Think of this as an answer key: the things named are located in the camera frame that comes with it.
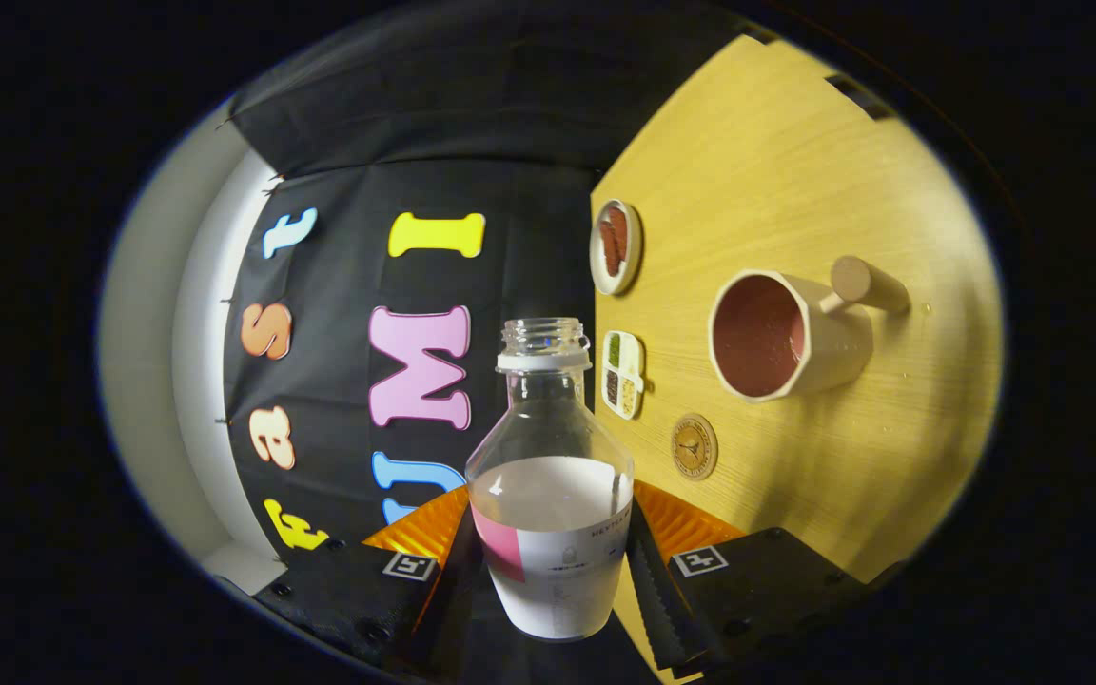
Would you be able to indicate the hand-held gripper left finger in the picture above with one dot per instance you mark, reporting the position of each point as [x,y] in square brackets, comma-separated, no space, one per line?
[358,590]

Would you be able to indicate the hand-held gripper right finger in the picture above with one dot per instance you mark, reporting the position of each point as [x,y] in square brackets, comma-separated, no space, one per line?
[757,590]

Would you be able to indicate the round brown coaster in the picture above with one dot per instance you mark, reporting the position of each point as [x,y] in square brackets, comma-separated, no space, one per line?
[694,446]

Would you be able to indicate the clear juice bottle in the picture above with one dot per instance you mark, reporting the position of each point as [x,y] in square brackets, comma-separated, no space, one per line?
[548,580]

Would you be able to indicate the white divided condiment dish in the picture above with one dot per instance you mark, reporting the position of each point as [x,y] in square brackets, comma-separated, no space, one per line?
[623,374]

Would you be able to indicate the white round plate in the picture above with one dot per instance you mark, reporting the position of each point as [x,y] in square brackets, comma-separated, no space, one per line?
[634,249]

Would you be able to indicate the red sausage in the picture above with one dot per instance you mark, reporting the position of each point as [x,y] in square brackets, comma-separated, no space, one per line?
[609,251]
[620,228]

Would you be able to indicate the wooden table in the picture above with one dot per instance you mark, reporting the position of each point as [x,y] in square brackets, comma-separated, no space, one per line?
[795,171]

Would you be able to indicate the black backdrop cloth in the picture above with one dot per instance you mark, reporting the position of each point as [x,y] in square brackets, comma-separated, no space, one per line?
[529,124]

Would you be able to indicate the black table edge clamp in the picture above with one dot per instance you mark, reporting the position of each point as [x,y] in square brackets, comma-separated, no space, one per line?
[857,95]
[759,33]

